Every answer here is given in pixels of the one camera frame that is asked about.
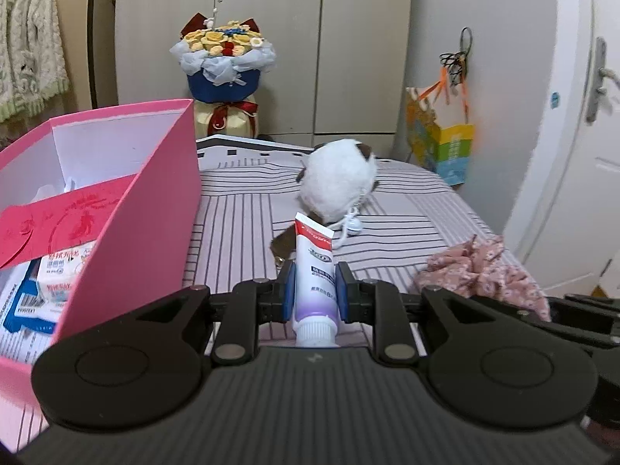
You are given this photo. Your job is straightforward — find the pink floral scrunchie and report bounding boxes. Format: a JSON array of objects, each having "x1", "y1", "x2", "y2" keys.
[{"x1": 415, "y1": 235, "x2": 551, "y2": 322}]

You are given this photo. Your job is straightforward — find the black cables on hook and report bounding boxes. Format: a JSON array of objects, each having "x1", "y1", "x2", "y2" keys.
[{"x1": 439, "y1": 26, "x2": 474, "y2": 88}]

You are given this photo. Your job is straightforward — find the colourful paper gift bag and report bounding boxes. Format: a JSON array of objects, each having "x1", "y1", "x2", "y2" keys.
[{"x1": 405, "y1": 66, "x2": 475, "y2": 187}]

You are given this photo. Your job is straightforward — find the beige wardrobe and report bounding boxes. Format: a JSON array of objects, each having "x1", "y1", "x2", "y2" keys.
[{"x1": 87, "y1": 0, "x2": 411, "y2": 157}]

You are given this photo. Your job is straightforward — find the yellow flower bouquet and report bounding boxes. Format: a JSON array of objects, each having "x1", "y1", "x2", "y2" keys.
[{"x1": 170, "y1": 13, "x2": 276, "y2": 139}]

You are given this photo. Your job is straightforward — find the white door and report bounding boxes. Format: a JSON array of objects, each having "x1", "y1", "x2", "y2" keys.
[{"x1": 505, "y1": 0, "x2": 619, "y2": 296}]

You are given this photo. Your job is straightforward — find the pink cardboard box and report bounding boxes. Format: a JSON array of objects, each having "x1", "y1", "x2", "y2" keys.
[{"x1": 1, "y1": 99, "x2": 201, "y2": 406}]

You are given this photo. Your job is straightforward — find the white toothpaste tube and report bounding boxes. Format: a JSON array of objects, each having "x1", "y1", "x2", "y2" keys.
[{"x1": 292, "y1": 213, "x2": 339, "y2": 348}]

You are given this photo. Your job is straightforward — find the striped tablecloth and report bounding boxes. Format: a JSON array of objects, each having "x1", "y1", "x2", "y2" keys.
[{"x1": 0, "y1": 133, "x2": 554, "y2": 451}]

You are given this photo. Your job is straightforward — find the metal door handle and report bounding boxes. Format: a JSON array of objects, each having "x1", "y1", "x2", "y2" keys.
[{"x1": 584, "y1": 37, "x2": 619, "y2": 124}]

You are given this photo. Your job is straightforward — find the cream knitted cardigan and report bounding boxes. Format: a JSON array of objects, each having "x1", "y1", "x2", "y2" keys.
[{"x1": 1, "y1": 0, "x2": 69, "y2": 122}]

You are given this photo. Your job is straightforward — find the blue wet wipes pack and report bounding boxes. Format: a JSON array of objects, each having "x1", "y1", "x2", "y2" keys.
[{"x1": 1, "y1": 259, "x2": 65, "y2": 336}]

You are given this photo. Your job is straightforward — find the white plush cat keychain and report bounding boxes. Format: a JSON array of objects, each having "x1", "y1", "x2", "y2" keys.
[{"x1": 296, "y1": 139, "x2": 378, "y2": 249}]

